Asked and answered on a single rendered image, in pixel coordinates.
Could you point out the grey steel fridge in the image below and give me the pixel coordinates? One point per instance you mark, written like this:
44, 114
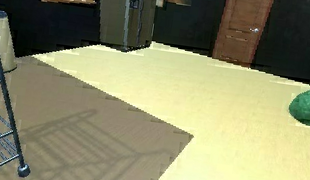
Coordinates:
125, 9

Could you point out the brown wooden room door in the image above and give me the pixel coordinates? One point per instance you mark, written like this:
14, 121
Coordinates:
242, 24

